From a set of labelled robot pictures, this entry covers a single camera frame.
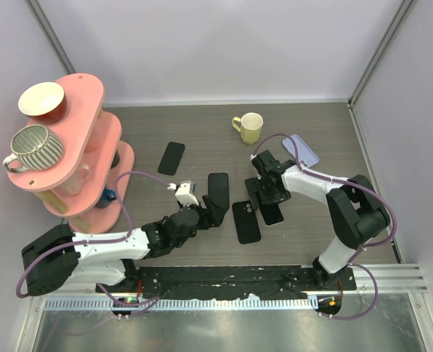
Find silver-edged smartphone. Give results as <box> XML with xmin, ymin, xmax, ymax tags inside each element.
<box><xmin>260</xmin><ymin>204</ymin><xmax>284</xmax><ymax>227</ymax></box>

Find blue-edged smartphone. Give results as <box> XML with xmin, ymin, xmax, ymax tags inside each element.
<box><xmin>208</xmin><ymin>172</ymin><xmax>229</xmax><ymax>211</ymax></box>

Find black phone case two holes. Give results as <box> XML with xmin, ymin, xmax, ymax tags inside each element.
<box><xmin>232</xmin><ymin>201</ymin><xmax>261</xmax><ymax>244</ymax></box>

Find lilac phone case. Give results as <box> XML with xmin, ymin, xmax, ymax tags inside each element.
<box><xmin>282</xmin><ymin>134</ymin><xmax>319</xmax><ymax>168</ymax></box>

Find black smartphone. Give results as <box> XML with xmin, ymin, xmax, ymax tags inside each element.
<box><xmin>158</xmin><ymin>142</ymin><xmax>185</xmax><ymax>176</ymax></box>

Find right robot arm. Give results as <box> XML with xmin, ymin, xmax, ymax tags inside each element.
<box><xmin>245</xmin><ymin>150</ymin><xmax>391</xmax><ymax>290</ymax></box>

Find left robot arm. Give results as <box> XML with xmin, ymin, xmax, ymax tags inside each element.
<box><xmin>16</xmin><ymin>195</ymin><xmax>229</xmax><ymax>298</ymax></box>

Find yellow faceted mug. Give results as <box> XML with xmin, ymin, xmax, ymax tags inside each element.
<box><xmin>232</xmin><ymin>112</ymin><xmax>264</xmax><ymax>145</ymax></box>

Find blue cup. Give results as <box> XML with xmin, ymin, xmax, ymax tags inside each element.
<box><xmin>95</xmin><ymin>188</ymin><xmax>117</xmax><ymax>209</ymax></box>

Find pink tiered shelf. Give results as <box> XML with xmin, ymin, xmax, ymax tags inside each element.
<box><xmin>7</xmin><ymin>73</ymin><xmax>135</xmax><ymax>234</ymax></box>

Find clear glass cup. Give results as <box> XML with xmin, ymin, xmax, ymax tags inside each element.
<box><xmin>56</xmin><ymin>164</ymin><xmax>91</xmax><ymax>197</ymax></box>

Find striped grey mug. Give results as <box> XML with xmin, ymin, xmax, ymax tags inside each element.
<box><xmin>3</xmin><ymin>125</ymin><xmax>64</xmax><ymax>173</ymax></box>

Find red bowl white inside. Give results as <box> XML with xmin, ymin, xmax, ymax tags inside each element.
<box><xmin>18</xmin><ymin>81</ymin><xmax>67</xmax><ymax>125</ymax></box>

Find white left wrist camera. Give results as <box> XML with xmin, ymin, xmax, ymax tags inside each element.
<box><xmin>167</xmin><ymin>180</ymin><xmax>199</xmax><ymax>207</ymax></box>

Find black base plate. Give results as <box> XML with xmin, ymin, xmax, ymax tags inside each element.
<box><xmin>106</xmin><ymin>265</ymin><xmax>357</xmax><ymax>301</ymax></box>

